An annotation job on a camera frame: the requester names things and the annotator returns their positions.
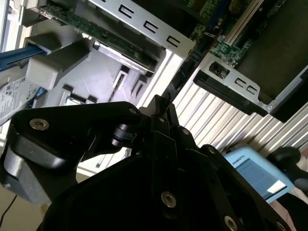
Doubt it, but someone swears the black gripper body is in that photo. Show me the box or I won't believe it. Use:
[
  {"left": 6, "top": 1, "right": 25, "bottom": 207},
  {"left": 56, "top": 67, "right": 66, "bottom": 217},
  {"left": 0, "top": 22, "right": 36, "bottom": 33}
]
[{"left": 40, "top": 154, "right": 217, "bottom": 231}]

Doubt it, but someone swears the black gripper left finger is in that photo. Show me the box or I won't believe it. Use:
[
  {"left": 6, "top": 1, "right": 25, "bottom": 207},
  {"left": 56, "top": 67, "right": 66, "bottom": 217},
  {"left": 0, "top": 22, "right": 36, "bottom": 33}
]
[{"left": 0, "top": 95, "right": 180, "bottom": 219}]

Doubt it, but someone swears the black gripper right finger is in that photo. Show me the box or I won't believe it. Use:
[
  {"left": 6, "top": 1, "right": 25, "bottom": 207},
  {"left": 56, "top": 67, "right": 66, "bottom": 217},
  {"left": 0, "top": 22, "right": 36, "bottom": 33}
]
[{"left": 167, "top": 103, "right": 296, "bottom": 231}]

